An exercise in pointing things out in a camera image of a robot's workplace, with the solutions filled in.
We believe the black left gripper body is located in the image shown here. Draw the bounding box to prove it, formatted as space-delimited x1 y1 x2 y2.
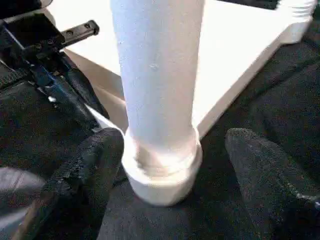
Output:
0 12 101 76

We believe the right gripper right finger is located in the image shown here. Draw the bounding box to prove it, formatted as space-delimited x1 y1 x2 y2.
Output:
224 127 320 240

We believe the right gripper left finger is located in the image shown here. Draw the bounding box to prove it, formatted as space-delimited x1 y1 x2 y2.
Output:
14 126 125 240

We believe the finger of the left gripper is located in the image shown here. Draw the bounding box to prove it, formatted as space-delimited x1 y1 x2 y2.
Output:
32 70 101 132
62 57 111 118

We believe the white plastic table top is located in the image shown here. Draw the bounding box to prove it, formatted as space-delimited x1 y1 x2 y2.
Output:
46 0 313 207

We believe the black mat cover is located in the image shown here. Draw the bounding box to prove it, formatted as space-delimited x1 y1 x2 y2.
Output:
0 0 320 240

